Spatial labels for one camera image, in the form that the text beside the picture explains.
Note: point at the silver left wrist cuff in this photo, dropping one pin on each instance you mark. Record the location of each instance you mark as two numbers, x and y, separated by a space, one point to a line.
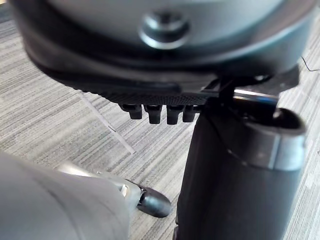
112 20

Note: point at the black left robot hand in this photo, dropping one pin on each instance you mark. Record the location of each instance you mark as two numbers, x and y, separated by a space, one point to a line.
225 175

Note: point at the dark robot foot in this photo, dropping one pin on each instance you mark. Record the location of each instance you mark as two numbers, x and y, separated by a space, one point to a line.
156 201

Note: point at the white floor tape strip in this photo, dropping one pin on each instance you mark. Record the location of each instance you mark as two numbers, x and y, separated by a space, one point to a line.
117 136

